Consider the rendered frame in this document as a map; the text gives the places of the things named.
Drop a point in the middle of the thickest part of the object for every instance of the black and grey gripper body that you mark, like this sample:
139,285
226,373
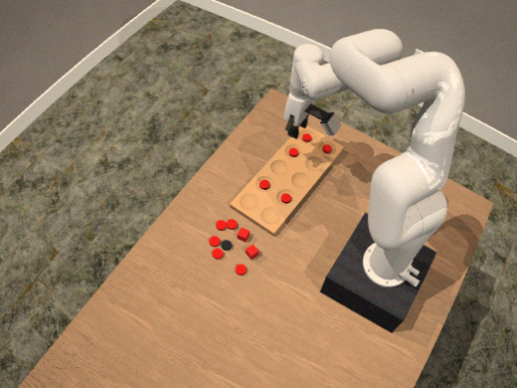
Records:
297,106

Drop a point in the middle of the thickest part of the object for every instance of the red cube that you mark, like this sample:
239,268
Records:
252,251
243,234

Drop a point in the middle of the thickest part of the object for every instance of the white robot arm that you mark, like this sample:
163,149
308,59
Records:
422,170

